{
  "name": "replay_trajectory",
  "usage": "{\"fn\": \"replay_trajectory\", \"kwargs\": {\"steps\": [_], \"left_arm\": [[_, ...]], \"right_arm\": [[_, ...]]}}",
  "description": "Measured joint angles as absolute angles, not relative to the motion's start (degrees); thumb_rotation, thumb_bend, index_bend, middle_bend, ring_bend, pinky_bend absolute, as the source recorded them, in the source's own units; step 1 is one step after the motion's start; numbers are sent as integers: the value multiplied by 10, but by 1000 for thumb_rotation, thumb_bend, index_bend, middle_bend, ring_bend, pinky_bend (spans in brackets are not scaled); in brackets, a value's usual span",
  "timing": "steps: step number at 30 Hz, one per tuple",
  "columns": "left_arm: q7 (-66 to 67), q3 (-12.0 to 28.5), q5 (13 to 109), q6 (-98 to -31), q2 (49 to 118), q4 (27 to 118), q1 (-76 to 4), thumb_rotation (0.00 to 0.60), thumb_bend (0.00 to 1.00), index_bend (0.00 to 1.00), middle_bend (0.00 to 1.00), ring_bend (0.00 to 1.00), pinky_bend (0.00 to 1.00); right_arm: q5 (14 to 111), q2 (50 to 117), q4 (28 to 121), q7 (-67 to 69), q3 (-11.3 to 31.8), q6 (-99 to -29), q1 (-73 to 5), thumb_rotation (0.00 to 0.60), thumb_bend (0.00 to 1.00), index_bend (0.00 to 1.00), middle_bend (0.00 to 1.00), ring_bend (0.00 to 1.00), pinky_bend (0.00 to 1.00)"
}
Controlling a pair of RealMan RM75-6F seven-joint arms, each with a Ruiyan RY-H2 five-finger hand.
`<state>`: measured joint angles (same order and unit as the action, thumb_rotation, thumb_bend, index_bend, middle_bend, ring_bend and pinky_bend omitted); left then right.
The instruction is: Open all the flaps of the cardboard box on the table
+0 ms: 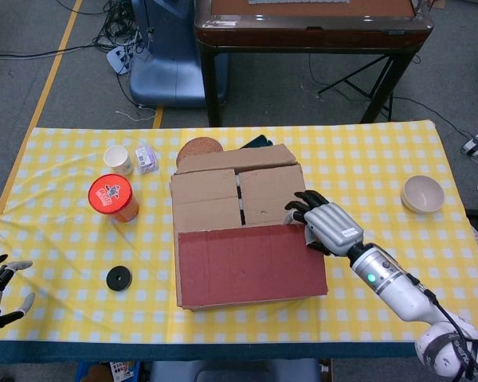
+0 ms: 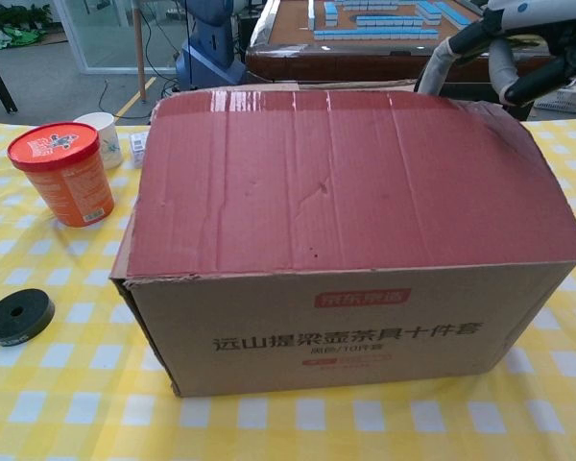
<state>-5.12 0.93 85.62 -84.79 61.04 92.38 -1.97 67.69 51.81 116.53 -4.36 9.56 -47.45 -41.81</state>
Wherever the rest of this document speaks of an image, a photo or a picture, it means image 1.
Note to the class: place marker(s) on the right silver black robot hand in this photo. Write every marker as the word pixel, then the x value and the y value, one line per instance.
pixel 334 224

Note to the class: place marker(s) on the brown cardboard shipping box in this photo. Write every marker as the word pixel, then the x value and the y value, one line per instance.
pixel 243 258

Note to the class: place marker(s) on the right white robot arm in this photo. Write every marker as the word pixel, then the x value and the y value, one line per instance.
pixel 398 292

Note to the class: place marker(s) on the orange lidded canister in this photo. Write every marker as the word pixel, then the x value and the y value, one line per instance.
pixel 111 195

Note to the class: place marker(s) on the yellow white checked tablecloth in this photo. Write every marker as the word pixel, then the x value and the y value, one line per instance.
pixel 362 159

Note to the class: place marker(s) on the beige bowl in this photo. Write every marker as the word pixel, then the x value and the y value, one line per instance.
pixel 422 195

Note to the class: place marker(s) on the dark green flat object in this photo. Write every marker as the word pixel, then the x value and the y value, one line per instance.
pixel 259 142

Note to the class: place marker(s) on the black round disc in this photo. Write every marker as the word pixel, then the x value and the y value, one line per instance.
pixel 119 278

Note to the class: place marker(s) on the colourful printed carton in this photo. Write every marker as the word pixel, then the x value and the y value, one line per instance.
pixel 123 372

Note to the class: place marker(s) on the round brown woven mat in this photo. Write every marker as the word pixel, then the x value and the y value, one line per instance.
pixel 199 147

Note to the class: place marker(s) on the grey blue robot chassis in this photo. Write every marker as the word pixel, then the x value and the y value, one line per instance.
pixel 231 370

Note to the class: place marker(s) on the white paper cup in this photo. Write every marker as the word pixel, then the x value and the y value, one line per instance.
pixel 117 159

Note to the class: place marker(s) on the brown mahjong table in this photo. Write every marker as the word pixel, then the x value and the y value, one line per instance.
pixel 302 36

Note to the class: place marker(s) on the small purple tissue packet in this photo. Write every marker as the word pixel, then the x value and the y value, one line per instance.
pixel 146 159

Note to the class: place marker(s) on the blue machine base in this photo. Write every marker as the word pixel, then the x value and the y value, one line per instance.
pixel 171 71

